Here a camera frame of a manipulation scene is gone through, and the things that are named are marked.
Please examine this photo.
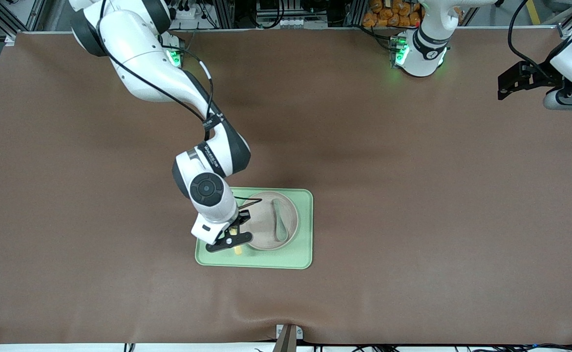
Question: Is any metal table clamp bracket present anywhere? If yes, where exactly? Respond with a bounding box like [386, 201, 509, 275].
[275, 324, 304, 352]

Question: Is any round beige plate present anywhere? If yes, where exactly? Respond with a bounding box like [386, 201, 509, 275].
[241, 191, 299, 252]

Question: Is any brown table mat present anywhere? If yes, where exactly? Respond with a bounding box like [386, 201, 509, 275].
[0, 28, 572, 345]

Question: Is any green plastic spoon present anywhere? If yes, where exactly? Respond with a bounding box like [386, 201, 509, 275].
[272, 198, 289, 242]

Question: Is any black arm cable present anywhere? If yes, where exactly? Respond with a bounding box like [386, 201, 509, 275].
[98, 0, 263, 212]
[508, 0, 560, 81]

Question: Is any light green rectangular tray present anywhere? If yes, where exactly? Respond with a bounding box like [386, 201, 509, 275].
[195, 186, 314, 270]

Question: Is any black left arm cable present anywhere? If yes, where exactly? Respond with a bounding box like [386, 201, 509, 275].
[508, 0, 560, 81]

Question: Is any white power strip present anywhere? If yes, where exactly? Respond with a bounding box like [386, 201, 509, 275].
[171, 4, 218, 30]

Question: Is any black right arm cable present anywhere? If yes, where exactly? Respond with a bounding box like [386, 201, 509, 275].
[98, 0, 263, 212]

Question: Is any orange packaged goods pile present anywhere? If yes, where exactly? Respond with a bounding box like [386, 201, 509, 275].
[362, 0, 424, 28]

